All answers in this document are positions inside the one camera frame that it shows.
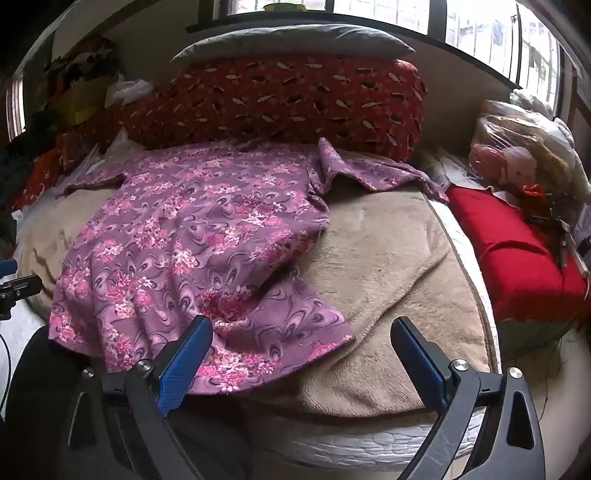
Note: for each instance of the white paper sheets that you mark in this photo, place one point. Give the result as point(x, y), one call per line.
point(106, 147)

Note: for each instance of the white plastic bag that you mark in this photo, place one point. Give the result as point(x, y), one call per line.
point(127, 92)

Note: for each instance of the red patterned bolster pillow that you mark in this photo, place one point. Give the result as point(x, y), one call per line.
point(286, 101)

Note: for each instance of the small orange object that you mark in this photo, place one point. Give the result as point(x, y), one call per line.
point(533, 190)

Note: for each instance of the pile of dark clothes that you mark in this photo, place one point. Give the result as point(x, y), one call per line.
point(83, 60)

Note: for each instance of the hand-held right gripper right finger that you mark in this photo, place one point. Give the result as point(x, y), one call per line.
point(421, 364)

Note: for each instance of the dark metal object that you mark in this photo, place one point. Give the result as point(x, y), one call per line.
point(564, 240)

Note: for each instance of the red folded cloth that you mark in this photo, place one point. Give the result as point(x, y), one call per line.
point(508, 249)

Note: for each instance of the purple floral shirt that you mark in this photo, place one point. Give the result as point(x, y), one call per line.
point(184, 230)

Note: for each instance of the doll with blonde hair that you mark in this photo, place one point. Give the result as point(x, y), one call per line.
point(508, 152)

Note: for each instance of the white quilted mattress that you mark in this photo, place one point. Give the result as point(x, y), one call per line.
point(369, 443)

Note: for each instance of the dark clothes heap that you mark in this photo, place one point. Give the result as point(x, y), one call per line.
point(14, 184)

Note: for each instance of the yellow green container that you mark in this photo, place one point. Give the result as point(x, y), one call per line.
point(284, 6)

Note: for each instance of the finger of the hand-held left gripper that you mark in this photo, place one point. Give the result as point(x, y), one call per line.
point(18, 288)
point(7, 266)

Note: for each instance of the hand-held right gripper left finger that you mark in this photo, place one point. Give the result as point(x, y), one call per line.
point(184, 364)

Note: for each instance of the beige fleece blanket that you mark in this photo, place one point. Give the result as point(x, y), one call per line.
point(378, 277)

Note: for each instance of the yellow bag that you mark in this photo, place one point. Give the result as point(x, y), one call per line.
point(83, 101)

